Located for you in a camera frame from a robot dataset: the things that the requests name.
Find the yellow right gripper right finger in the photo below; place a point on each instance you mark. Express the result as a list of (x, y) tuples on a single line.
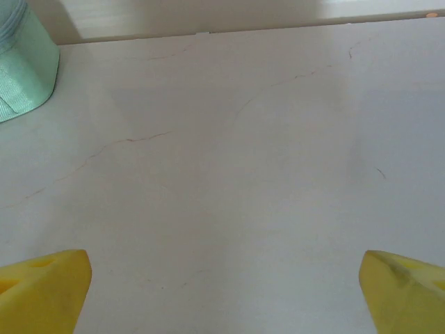
[(406, 302)]

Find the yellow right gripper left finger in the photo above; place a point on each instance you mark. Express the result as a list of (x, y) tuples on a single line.
[(38, 299)]

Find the green square lidded container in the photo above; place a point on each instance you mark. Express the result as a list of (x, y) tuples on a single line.
[(24, 69)]

